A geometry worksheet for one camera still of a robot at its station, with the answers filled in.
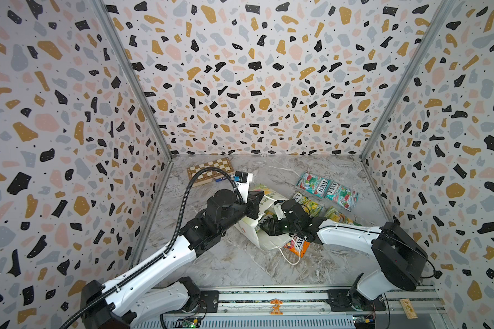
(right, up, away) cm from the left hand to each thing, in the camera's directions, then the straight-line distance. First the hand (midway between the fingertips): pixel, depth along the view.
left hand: (264, 190), depth 67 cm
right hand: (-1, -15, +17) cm, 23 cm away
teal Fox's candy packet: (+26, 0, +40) cm, 47 cm away
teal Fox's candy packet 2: (+41, -6, +35) cm, 54 cm away
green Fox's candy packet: (+32, -14, +28) cm, 45 cm away
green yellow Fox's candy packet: (+24, -11, +31) cm, 41 cm away
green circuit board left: (-26, -46, +4) cm, 53 cm away
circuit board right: (+35, -47, +5) cm, 58 cm away
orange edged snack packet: (+15, -25, +20) cm, 35 cm away
